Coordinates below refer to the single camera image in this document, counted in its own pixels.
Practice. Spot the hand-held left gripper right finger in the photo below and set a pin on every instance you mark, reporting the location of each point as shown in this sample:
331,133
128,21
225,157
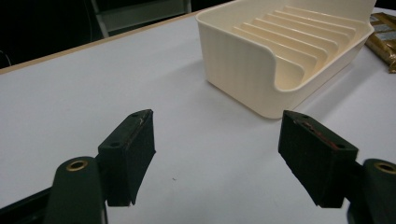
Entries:
317,161

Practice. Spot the gold snack packet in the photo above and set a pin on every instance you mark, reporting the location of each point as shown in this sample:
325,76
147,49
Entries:
384,37

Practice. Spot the cream plastic slotted rack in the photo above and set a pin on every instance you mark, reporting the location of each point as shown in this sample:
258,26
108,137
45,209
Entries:
249,62

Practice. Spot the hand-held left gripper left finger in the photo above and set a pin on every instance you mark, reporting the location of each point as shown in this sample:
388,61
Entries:
124,158

